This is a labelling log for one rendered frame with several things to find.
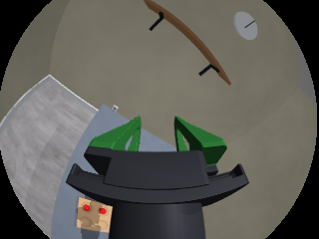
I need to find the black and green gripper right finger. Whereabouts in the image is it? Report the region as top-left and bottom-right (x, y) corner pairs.
(174, 116), (227, 165)

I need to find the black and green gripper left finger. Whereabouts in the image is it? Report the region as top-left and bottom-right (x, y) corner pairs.
(89, 117), (142, 151)

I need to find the red disc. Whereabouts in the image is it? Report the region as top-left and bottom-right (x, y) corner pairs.
(99, 208), (107, 214)
(83, 204), (91, 211)

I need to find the tan tray with round pockets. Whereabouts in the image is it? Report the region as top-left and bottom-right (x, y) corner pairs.
(77, 196), (113, 232)

